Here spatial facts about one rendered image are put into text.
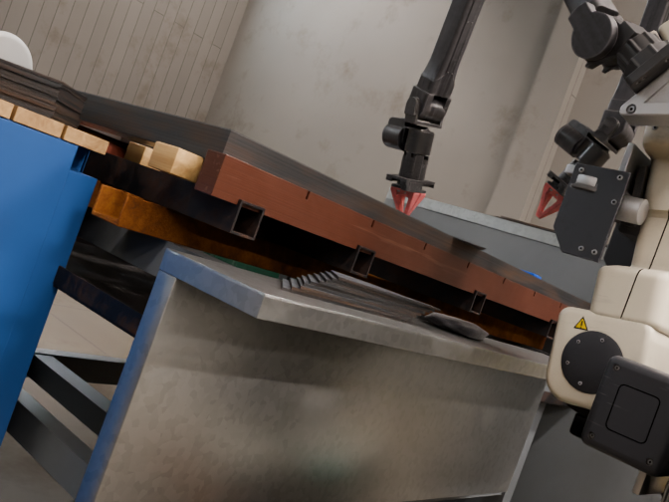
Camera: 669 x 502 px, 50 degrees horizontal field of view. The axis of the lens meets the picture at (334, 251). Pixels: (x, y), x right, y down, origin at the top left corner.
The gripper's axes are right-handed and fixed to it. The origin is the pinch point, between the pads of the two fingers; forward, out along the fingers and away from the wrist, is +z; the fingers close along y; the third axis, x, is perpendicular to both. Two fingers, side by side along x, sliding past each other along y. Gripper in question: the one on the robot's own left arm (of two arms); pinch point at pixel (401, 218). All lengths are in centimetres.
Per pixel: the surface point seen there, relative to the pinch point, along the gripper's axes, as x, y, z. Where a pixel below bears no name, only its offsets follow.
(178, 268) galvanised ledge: 21, 73, 3
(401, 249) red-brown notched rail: 16.8, 20.6, 2.2
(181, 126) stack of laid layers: 1, 62, -13
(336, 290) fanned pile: 30, 51, 4
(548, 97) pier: -185, -402, -60
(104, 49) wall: -630, -270, -28
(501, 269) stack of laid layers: 12.0, -27.5, 8.9
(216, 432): 22, 62, 29
